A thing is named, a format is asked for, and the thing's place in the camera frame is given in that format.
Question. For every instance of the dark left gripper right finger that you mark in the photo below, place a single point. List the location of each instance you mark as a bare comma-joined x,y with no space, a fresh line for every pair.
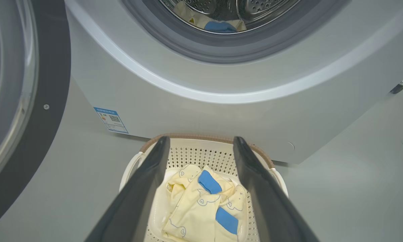
272,208

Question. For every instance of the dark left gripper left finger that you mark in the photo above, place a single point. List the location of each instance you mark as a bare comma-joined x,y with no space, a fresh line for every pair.
134,208

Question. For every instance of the white front-load washing machine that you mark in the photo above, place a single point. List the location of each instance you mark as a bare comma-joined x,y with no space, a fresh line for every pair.
221,114

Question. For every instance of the grey rubber door gasket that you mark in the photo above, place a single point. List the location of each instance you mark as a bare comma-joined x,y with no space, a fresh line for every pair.
221,47

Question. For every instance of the perforated steel washer drum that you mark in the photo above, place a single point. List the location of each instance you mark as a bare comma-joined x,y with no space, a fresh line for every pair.
265,8

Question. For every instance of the grey washing machine foot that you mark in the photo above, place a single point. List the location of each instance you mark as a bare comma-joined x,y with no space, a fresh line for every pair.
398,88

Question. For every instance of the cream perforated basket brown rim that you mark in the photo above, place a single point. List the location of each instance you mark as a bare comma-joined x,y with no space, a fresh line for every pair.
201,154

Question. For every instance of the black-rimmed glass washer door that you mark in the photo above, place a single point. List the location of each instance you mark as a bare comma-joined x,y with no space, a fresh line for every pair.
50,101

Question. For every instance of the blue energy label sticker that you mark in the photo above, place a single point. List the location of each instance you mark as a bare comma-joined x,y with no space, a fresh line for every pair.
111,120

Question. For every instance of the yellow bear-print garment blue cuffs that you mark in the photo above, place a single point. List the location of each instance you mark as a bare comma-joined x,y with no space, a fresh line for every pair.
218,26
194,208

